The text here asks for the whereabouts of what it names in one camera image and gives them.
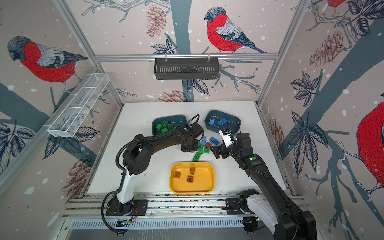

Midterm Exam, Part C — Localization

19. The long green lego brick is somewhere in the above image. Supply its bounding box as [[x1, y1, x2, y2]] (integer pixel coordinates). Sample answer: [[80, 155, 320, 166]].
[[193, 152, 202, 162]]

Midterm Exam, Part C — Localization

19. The blue lego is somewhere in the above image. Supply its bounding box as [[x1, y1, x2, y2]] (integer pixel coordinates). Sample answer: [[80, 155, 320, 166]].
[[218, 118, 228, 126]]

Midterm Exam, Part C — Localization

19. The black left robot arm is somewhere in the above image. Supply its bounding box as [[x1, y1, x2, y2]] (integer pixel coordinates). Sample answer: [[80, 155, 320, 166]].
[[101, 115, 204, 216]]

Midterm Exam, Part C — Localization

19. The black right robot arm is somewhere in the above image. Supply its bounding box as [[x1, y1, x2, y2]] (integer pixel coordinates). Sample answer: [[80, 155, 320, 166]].
[[210, 130, 318, 240]]

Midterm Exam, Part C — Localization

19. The right dark teal bin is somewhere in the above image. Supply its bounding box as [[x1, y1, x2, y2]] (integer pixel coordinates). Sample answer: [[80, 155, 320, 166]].
[[205, 110, 241, 134]]

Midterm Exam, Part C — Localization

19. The dark teal bin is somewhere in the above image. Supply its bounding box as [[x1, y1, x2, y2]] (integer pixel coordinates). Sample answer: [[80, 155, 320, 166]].
[[205, 110, 241, 134], [152, 115, 187, 136]]

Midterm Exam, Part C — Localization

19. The left dark teal bin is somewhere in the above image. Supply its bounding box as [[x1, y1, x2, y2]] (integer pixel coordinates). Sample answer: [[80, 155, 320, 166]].
[[152, 115, 187, 136]]

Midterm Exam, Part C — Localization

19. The yellow plastic tray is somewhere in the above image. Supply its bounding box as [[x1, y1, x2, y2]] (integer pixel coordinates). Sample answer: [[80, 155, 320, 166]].
[[169, 162, 216, 194]]

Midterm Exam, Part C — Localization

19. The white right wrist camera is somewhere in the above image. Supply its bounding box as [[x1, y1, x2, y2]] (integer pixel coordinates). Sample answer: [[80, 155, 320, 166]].
[[219, 128, 236, 148]]

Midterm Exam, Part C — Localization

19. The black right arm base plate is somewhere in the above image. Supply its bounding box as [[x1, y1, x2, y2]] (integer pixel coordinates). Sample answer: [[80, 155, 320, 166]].
[[224, 197, 255, 215]]

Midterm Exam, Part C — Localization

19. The black hanging wire basket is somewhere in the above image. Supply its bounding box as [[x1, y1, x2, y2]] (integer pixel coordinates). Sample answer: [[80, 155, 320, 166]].
[[154, 58, 220, 80]]

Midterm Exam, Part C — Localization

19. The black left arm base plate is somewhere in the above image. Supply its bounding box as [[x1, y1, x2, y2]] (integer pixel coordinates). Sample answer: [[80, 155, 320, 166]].
[[106, 198, 148, 217]]

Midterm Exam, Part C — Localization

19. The white wire mesh shelf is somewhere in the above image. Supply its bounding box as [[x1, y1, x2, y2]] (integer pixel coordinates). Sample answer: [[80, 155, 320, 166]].
[[48, 73, 110, 138]]

